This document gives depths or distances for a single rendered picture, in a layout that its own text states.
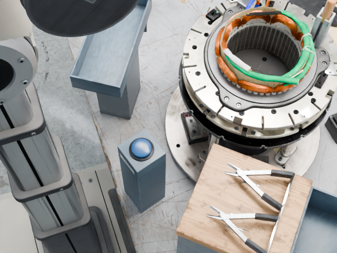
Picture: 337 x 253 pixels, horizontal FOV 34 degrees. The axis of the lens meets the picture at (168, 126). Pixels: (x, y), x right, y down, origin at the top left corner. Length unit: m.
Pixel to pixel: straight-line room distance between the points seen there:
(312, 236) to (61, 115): 1.45
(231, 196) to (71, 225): 0.54
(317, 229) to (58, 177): 0.54
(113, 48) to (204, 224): 0.45
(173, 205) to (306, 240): 0.35
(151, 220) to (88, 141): 1.01
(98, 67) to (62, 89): 1.20
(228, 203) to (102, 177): 0.94
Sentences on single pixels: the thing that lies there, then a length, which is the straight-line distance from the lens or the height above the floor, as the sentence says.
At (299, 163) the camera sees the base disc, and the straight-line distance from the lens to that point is 1.38.
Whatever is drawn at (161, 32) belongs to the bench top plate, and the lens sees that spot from 1.56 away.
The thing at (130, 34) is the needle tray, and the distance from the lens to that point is 1.25.
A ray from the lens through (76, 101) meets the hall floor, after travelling 2.36.
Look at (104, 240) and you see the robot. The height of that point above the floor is 0.30.
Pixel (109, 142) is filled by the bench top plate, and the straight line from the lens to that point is 1.39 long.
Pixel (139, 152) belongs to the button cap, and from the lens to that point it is 1.08.
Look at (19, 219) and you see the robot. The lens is 1.91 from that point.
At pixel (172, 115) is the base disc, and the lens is 1.39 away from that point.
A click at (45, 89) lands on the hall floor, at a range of 2.41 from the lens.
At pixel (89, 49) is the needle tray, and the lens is 1.23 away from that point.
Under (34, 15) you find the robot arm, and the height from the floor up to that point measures 1.75.
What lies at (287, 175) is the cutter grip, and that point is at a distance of 1.04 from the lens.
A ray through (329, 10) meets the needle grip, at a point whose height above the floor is 1.21.
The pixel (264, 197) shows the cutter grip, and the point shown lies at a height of 1.09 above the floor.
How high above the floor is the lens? 2.03
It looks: 63 degrees down
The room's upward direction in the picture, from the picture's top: 2 degrees clockwise
